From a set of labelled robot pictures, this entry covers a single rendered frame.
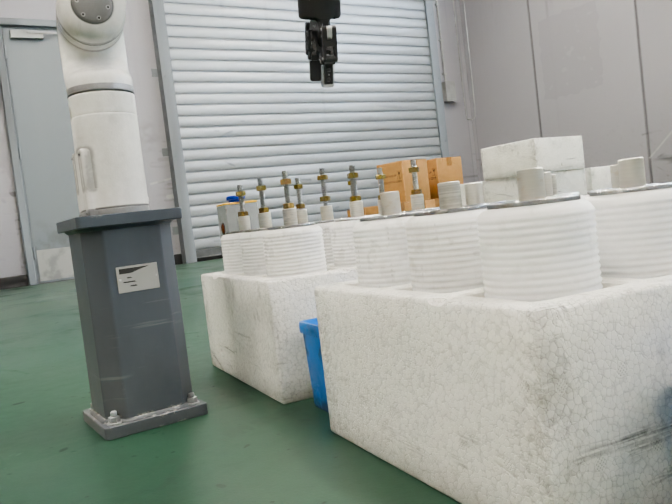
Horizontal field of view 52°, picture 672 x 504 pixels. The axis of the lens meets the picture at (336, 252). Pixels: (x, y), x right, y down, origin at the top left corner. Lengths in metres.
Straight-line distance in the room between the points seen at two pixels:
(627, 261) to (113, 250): 0.65
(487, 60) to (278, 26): 2.51
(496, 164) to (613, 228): 3.30
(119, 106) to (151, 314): 0.29
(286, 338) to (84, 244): 0.31
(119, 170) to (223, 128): 5.49
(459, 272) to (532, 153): 3.12
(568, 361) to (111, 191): 0.68
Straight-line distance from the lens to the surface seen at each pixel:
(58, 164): 6.07
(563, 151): 3.91
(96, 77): 1.02
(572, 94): 7.37
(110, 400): 1.01
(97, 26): 1.03
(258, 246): 1.14
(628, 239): 0.64
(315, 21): 1.26
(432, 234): 0.65
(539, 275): 0.55
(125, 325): 0.98
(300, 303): 1.00
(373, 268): 0.76
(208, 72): 6.56
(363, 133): 7.24
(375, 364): 0.71
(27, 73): 6.18
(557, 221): 0.55
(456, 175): 5.30
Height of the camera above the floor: 0.26
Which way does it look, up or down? 3 degrees down
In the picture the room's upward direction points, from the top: 7 degrees counter-clockwise
